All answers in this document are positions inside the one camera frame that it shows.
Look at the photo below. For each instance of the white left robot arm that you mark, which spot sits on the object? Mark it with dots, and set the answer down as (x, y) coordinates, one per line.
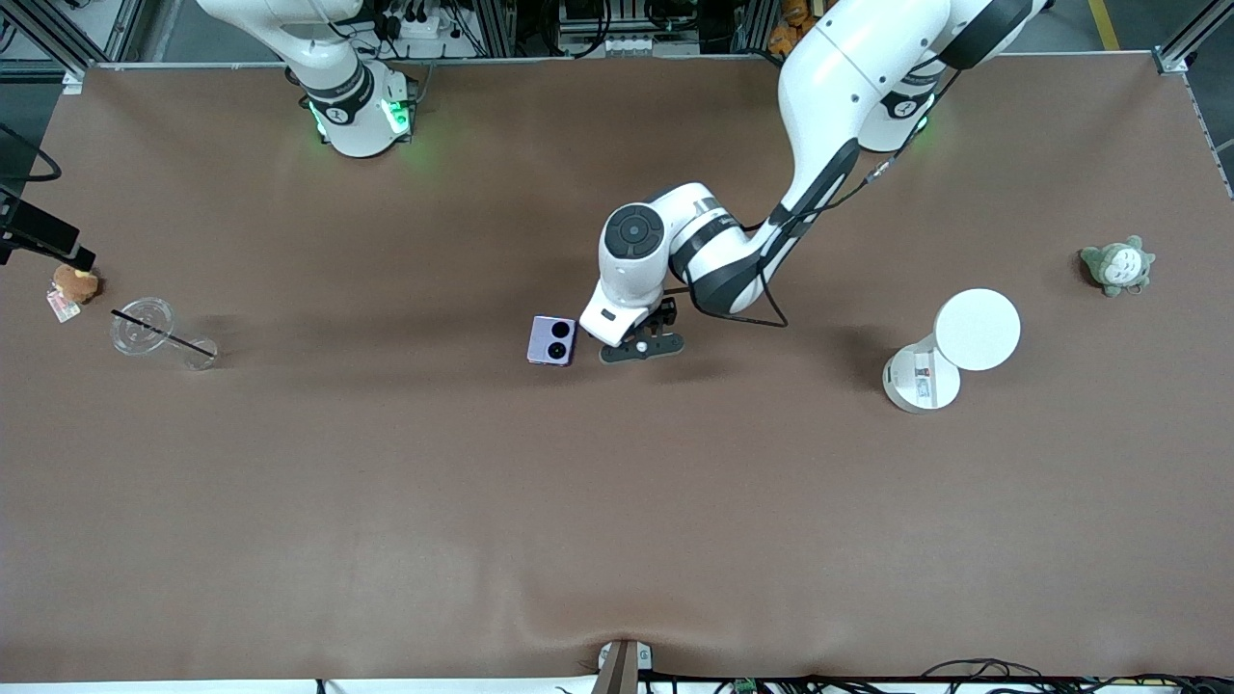
(829, 87)

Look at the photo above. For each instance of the white round desk lamp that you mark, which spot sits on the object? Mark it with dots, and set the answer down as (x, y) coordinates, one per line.
(976, 330)

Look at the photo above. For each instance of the brown plush toy with tag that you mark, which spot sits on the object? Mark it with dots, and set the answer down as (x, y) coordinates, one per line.
(73, 285)

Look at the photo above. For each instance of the lilac flip phone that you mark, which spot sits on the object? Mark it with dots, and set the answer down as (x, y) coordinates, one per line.
(549, 340)

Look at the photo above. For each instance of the black drinking straw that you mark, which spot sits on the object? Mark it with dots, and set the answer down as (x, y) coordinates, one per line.
(159, 333)

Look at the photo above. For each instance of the camera mount post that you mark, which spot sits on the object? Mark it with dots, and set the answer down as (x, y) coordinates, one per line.
(622, 667)

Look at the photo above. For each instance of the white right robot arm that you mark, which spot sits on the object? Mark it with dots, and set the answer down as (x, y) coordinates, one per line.
(337, 77)

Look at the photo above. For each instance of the clear plastic cup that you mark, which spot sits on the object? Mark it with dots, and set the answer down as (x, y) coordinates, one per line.
(140, 328)

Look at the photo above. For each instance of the grey green plush toy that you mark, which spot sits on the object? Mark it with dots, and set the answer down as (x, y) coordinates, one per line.
(1118, 267)

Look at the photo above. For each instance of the orange snack bags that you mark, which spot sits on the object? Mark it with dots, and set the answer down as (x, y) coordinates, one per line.
(786, 34)

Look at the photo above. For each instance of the aluminium frame profile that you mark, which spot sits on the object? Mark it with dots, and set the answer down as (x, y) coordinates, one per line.
(1191, 39)
(58, 34)

